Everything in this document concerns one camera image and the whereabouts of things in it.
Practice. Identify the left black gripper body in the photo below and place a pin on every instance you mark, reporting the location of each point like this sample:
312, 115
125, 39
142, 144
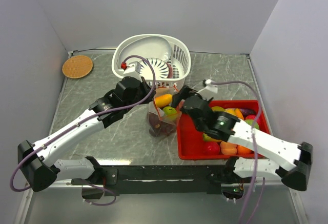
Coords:
142, 92

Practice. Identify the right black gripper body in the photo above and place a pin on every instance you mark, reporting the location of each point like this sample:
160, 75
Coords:
198, 125

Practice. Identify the yellow orange mango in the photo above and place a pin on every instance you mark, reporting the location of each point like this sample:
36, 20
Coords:
163, 100

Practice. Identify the green pear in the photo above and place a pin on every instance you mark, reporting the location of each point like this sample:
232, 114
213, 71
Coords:
169, 111

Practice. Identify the clear zip top bag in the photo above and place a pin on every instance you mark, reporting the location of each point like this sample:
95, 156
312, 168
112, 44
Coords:
172, 120

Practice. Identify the dark purple mangosteen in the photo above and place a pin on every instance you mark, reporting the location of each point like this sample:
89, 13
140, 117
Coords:
160, 129

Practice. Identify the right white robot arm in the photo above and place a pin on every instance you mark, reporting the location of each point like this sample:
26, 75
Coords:
289, 162

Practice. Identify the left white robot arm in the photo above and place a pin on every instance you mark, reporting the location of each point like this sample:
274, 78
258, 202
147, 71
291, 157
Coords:
39, 161

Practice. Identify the green starfruit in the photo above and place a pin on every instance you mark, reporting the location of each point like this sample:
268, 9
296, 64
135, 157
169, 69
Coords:
218, 109

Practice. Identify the orange carrot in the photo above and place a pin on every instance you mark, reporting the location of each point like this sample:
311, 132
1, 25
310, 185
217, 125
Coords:
238, 113

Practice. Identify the orange peach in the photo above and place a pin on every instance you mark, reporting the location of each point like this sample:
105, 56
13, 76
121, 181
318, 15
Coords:
228, 148

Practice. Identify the purple eggplant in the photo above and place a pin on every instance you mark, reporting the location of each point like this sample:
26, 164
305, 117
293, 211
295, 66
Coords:
247, 112

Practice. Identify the red plastic tray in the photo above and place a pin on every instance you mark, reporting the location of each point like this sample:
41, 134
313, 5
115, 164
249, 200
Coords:
191, 145

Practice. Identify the green cabbage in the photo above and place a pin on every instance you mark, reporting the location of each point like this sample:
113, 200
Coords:
252, 122

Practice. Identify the striped round plate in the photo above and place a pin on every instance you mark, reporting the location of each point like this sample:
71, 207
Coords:
160, 67

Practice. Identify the red round fruit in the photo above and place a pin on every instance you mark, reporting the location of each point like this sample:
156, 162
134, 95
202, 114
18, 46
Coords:
253, 117

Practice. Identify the white plastic dish basket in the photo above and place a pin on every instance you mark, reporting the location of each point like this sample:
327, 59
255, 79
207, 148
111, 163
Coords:
179, 62

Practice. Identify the white oval plate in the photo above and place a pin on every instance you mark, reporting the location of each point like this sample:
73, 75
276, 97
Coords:
147, 47

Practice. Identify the round woven coaster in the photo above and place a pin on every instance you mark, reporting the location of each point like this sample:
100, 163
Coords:
77, 67

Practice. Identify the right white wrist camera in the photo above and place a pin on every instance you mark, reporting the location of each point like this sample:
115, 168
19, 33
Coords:
209, 90

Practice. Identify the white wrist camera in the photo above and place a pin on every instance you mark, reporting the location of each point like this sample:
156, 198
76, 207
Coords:
209, 90
131, 69

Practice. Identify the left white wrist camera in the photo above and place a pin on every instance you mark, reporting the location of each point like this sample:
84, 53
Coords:
131, 69

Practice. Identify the black base frame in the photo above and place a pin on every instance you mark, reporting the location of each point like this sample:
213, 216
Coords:
156, 179

